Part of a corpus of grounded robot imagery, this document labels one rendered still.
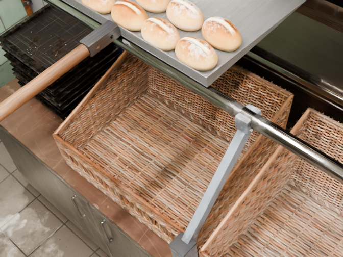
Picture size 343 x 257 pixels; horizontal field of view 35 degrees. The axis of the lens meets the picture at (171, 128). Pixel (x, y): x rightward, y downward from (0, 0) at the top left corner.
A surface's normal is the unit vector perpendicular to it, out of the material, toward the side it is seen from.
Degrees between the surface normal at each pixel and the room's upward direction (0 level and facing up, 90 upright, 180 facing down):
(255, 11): 0
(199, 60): 65
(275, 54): 70
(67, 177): 0
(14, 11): 90
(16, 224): 0
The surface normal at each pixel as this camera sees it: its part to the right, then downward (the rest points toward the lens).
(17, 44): -0.11, -0.62
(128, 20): -0.37, 0.37
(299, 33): -0.69, 0.36
